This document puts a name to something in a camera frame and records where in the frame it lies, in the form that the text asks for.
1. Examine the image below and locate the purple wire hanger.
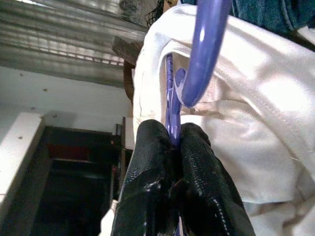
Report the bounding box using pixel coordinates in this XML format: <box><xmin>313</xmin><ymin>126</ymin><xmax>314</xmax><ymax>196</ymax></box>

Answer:
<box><xmin>164</xmin><ymin>0</ymin><xmax>232</xmax><ymax>149</ymax></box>

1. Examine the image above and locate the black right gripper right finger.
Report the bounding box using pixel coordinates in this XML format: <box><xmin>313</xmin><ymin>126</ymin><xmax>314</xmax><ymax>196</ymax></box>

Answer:
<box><xmin>172</xmin><ymin>122</ymin><xmax>256</xmax><ymax>236</ymax></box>

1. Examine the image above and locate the thin white shirt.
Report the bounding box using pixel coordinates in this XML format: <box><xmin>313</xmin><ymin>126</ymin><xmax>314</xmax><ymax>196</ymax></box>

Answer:
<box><xmin>99</xmin><ymin>4</ymin><xmax>315</xmax><ymax>236</ymax></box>

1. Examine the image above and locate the blue denim garment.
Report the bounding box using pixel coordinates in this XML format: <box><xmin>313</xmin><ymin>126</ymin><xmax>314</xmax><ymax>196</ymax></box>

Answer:
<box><xmin>181</xmin><ymin>0</ymin><xmax>315</xmax><ymax>37</ymax></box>

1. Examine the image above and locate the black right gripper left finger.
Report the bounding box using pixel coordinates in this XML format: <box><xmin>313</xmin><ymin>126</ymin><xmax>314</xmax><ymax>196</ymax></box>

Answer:
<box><xmin>112</xmin><ymin>119</ymin><xmax>178</xmax><ymax>236</ymax></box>

